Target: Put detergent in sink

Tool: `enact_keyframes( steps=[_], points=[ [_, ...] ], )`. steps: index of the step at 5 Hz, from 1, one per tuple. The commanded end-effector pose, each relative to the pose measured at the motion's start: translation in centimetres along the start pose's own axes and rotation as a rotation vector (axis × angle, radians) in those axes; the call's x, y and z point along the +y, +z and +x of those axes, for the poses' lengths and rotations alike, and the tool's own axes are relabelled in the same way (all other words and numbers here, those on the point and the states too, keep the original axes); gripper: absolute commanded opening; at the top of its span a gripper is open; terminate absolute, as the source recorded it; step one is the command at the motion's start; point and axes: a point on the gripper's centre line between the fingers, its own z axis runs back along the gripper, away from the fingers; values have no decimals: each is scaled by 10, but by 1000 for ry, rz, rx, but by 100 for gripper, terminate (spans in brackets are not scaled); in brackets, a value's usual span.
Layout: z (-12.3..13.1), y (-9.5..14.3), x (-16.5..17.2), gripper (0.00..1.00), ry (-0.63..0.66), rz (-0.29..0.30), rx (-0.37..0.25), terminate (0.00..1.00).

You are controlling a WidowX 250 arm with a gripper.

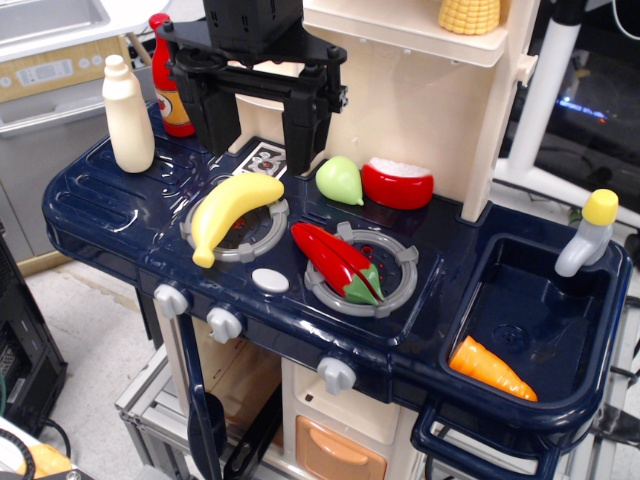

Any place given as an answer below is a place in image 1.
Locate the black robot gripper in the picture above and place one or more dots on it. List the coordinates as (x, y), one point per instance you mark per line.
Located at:
(259, 49)

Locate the cream detergent bottle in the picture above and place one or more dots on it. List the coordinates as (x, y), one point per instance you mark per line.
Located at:
(129, 125)

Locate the navy toy sink basin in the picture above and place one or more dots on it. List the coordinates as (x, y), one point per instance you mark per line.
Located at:
(556, 333)

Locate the red ketchup bottle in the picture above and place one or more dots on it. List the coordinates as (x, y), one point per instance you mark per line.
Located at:
(174, 116)

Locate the yellow toy banana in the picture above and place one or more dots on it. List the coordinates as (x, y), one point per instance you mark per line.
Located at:
(224, 205)

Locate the green toy pear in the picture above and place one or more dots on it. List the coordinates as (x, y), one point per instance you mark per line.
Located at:
(339, 179)

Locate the grey oval button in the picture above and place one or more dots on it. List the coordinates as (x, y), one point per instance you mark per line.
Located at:
(270, 281)

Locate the red toy chili pepper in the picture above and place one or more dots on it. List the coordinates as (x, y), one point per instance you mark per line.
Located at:
(348, 272)

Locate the grey right stove burner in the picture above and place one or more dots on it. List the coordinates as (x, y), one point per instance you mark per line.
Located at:
(396, 264)

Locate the grey left stove knob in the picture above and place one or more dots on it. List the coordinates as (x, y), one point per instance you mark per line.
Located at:
(170, 301)

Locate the grey stove knob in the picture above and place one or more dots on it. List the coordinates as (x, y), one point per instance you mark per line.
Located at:
(337, 375)
(224, 325)
(170, 301)

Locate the grey middle stove knob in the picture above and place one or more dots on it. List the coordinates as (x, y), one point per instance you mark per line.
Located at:
(224, 325)

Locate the grey metal appliance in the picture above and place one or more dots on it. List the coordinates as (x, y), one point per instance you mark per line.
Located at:
(52, 61)

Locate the yellow toy corn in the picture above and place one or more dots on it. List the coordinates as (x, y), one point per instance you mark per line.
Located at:
(469, 17)

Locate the grey right stove knob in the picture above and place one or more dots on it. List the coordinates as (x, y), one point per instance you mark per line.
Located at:
(337, 375)

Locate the navy hanging ladle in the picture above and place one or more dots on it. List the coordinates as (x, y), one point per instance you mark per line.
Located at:
(206, 425)

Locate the orange toy carrot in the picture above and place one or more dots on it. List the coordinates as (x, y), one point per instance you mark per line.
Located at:
(472, 359)

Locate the navy toy kitchen counter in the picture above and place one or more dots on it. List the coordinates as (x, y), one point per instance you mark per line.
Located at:
(133, 226)

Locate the black computer tower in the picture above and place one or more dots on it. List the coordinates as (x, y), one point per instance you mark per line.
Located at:
(32, 368)

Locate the orange toy drawer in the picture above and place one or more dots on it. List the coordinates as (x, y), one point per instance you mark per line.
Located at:
(329, 455)

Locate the grey toy faucet yellow cap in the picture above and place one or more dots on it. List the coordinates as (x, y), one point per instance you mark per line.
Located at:
(592, 235)

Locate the white stand frame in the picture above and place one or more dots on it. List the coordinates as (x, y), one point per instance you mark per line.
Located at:
(575, 127)

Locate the aluminium extrusion frame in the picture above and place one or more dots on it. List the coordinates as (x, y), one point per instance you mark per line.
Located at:
(153, 417)

